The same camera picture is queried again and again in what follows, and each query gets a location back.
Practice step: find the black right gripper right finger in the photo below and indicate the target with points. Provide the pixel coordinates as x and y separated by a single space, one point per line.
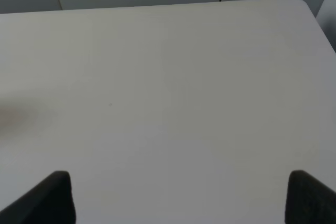
308 200

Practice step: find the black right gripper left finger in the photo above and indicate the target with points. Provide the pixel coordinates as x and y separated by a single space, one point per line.
50 201

